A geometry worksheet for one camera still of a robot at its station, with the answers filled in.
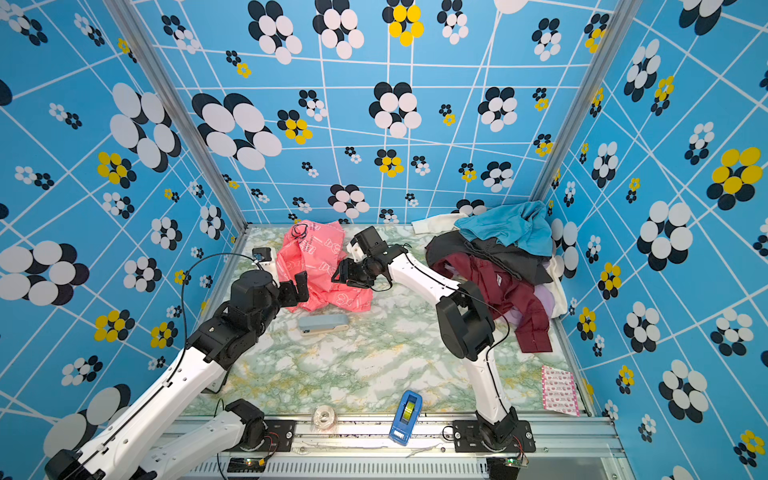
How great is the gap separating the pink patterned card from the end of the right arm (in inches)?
20.7

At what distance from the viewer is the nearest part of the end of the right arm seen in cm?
70

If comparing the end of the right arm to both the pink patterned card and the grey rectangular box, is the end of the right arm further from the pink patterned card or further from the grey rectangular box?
the pink patterned card

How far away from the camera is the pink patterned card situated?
79 cm
